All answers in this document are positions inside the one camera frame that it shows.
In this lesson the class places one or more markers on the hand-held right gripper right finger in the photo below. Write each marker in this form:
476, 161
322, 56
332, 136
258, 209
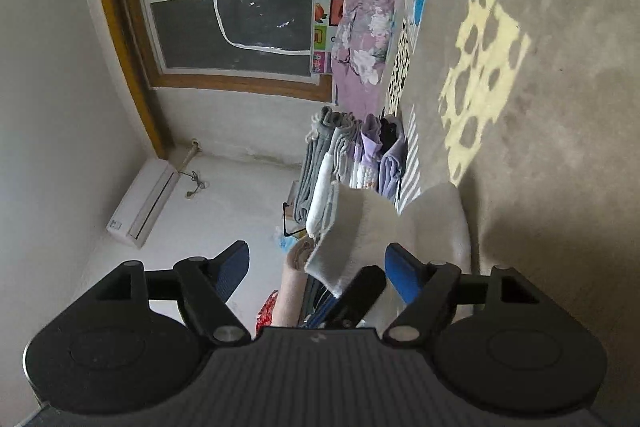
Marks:
403, 276

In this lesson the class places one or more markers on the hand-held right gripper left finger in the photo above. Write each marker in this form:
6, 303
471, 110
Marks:
237, 266

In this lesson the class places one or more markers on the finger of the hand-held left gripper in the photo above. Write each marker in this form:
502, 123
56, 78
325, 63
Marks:
366, 291

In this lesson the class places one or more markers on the white fleece garment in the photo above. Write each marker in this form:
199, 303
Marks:
371, 227

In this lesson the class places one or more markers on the stack of folded clothes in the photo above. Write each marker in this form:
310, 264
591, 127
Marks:
345, 157

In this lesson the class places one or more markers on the red patterned cloth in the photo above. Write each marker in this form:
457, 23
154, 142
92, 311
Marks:
266, 314

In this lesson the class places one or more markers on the pink cloth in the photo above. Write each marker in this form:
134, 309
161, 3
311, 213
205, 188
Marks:
290, 287

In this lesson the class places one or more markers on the white air conditioner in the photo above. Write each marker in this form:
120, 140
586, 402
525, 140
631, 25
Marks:
145, 202

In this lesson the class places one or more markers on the grey blanket with yellow pattern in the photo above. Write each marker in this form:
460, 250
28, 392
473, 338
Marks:
540, 107

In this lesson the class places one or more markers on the purple floral quilt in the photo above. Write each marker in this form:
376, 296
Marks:
367, 2

